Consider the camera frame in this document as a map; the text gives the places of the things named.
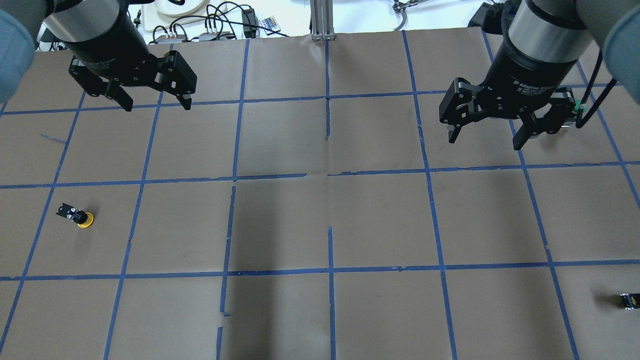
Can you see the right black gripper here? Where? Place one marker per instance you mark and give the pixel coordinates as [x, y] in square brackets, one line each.
[525, 69]

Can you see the yellow push button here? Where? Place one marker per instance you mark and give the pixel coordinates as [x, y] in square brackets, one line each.
[81, 218]

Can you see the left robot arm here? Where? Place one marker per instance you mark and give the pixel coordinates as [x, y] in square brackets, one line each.
[20, 23]

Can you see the aluminium frame post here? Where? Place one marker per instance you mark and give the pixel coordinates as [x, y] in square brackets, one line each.
[322, 20]

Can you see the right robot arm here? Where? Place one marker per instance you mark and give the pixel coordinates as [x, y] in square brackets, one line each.
[541, 43]

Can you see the green push button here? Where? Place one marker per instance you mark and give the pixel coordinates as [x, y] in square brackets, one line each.
[630, 301]

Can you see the white tape roll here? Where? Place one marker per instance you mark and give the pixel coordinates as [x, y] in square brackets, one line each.
[178, 8]

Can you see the small remote control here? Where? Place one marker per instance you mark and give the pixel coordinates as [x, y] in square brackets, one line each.
[270, 23]

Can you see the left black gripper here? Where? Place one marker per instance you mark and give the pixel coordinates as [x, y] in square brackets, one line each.
[107, 46]

